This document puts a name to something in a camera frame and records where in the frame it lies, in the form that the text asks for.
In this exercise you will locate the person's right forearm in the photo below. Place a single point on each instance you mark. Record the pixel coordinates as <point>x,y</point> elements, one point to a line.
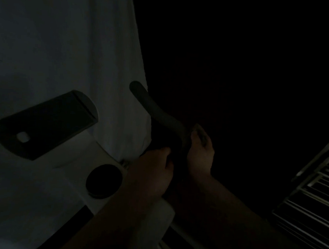
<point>244,225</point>

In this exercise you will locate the metal drying rack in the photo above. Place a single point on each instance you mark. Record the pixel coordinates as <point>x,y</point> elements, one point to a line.
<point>307,198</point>

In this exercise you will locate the white exercise bike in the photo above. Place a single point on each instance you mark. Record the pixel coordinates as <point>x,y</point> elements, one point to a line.
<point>80,157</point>

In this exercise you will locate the person's left hand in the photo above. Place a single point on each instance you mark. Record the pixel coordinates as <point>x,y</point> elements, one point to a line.
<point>149,176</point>

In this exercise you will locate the grey white tablet holder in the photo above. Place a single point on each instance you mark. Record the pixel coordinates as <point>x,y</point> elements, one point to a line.
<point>46,124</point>

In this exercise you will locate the person's right hand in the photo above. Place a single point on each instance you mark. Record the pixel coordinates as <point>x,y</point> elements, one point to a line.
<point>201,154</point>

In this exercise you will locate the person's left forearm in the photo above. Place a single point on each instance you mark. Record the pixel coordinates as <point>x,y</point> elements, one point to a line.
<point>101,228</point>

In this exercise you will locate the white hanging sheet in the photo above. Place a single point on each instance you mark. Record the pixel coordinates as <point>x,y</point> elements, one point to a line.
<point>48,43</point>

